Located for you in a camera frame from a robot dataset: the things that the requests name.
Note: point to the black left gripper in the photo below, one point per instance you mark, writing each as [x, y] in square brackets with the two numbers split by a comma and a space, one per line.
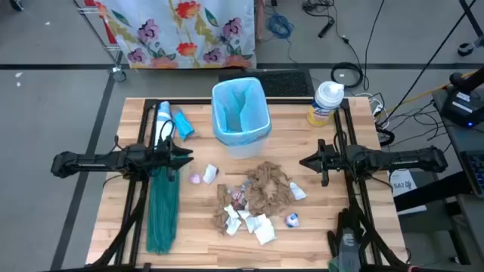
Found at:
[147, 160]

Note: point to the black keyboard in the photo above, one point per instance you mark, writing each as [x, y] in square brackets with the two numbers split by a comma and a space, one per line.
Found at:
[474, 174]

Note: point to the black wheeled stand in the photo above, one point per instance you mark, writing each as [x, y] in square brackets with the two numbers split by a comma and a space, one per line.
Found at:
[466, 49]

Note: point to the white paper pile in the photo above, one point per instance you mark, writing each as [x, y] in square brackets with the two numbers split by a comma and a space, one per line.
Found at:
[264, 231]

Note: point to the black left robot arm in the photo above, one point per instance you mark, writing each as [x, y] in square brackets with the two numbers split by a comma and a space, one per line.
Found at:
[90, 162]

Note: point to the large brown paper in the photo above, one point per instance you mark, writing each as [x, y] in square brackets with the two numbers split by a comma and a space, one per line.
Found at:
[257, 189]

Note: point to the white printed sheet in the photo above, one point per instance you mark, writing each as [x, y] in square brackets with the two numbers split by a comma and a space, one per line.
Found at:
[402, 185]

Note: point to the white blue plastic package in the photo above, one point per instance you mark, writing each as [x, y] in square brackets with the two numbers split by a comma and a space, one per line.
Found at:
[163, 111]

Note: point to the black device box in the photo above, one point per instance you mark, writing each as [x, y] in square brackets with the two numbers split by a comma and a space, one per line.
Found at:
[461, 107]

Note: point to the small brown paper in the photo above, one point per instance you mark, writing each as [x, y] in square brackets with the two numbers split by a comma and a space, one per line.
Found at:
[220, 211]

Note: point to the small black depth camera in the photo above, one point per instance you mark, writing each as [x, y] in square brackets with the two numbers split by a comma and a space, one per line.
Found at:
[348, 245]

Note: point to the black floor mat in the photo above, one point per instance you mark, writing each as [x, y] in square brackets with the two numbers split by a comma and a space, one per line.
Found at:
[287, 83]

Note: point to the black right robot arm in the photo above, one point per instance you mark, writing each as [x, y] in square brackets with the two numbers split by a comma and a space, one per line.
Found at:
[401, 159]

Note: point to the blue folded trash bag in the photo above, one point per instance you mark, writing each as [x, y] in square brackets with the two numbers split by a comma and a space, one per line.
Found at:
[183, 124]

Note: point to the red white snack wrapper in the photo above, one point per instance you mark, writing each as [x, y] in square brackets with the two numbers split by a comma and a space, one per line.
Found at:
[240, 204]

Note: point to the floral print curtain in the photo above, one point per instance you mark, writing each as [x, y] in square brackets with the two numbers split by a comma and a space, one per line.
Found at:
[170, 38]

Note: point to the white plastic trash bin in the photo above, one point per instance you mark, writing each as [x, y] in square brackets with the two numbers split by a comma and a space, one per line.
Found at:
[246, 151]

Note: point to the light blue trash bag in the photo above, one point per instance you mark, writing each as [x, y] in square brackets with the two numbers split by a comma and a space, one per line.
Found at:
[227, 124]

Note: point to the yellow Lysol wipes canister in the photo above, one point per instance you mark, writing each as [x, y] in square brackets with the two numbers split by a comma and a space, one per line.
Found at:
[321, 113]

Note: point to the green clamp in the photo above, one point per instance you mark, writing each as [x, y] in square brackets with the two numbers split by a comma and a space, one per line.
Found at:
[334, 265]

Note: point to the grey desk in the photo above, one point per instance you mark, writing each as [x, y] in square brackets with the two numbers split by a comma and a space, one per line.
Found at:
[465, 140]

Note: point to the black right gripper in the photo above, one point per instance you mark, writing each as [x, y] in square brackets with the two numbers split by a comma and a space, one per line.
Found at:
[338, 158]

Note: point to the black slanted pole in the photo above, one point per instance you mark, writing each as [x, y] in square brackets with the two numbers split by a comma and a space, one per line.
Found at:
[427, 62]

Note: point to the blue pink white wad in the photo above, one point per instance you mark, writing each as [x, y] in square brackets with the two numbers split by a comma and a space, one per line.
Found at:
[292, 220]

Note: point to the white power strip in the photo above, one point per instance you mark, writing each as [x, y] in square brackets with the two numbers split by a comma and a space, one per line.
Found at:
[376, 109]

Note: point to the white paper scrap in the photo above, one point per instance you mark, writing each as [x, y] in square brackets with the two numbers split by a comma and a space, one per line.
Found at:
[210, 174]

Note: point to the pink plastic wad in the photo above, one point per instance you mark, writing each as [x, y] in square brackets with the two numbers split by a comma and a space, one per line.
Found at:
[236, 194]
[194, 178]

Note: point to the pinkish tan board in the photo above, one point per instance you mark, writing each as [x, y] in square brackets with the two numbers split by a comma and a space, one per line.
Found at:
[259, 19]

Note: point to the teal mesh cloth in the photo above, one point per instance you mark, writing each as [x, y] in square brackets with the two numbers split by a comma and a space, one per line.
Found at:
[162, 211]

